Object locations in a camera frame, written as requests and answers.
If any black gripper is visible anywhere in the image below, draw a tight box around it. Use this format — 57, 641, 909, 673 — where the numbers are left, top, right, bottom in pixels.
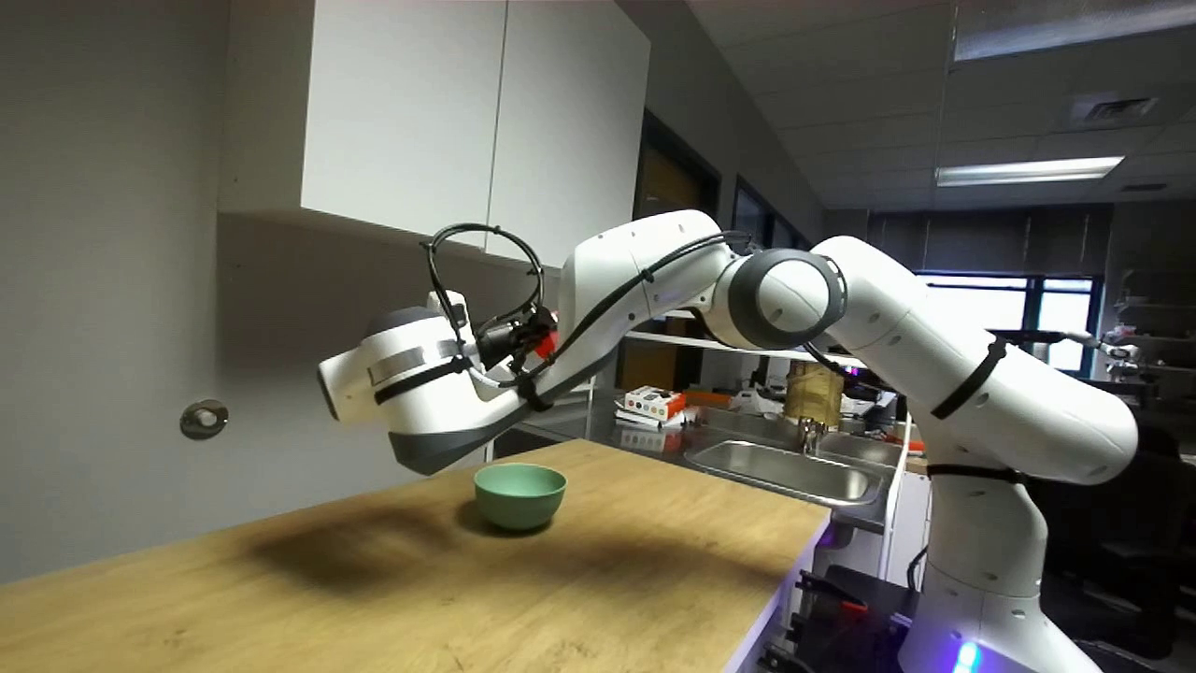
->
473, 312, 553, 375

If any green ceramic bowl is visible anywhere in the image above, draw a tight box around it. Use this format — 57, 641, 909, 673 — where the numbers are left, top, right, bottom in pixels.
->
471, 464, 567, 538

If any red and white box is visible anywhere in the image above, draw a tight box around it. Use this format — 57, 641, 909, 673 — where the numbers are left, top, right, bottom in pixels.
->
615, 385, 686, 432

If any stainless steel sink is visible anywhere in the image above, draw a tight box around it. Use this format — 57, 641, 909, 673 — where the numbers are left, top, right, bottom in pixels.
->
684, 432, 882, 507

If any brown jar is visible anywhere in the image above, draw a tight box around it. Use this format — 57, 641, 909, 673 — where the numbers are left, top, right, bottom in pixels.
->
786, 360, 849, 432

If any black equipment under counter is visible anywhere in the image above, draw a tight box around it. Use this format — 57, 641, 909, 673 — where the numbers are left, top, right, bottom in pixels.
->
761, 565, 927, 673

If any rectangular ceiling light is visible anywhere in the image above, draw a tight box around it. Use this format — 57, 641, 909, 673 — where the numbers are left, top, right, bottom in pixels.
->
930, 152, 1128, 191

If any ceiling air vent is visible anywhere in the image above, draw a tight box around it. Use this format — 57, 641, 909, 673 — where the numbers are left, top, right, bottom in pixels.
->
1065, 86, 1162, 127

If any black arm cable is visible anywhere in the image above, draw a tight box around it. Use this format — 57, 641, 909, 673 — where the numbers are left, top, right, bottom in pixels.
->
420, 221, 553, 368

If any white metal rack frame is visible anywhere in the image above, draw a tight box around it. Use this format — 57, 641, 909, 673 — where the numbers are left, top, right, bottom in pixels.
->
583, 327, 927, 501

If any white wall cabinet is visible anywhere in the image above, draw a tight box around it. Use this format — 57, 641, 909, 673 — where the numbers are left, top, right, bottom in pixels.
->
219, 0, 654, 270

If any round grey wall fitting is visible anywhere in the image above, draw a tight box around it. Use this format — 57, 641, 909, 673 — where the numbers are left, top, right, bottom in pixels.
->
177, 395, 233, 445

